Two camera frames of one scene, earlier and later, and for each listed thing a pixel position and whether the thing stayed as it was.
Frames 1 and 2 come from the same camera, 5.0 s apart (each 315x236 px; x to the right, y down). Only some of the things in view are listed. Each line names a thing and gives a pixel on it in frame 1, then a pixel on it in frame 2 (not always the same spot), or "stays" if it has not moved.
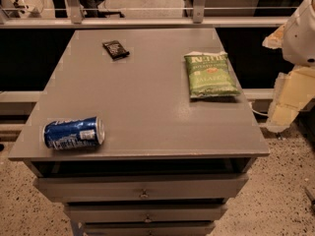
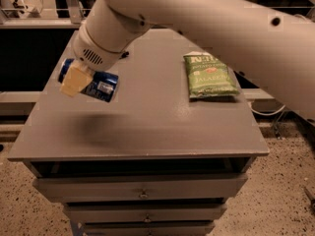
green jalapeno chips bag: x=211 y=74 stays
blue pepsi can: x=73 y=134 -> x=103 y=85
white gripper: x=300 y=38 -> x=93 y=53
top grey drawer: x=157 y=187 stays
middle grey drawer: x=145 y=212 stays
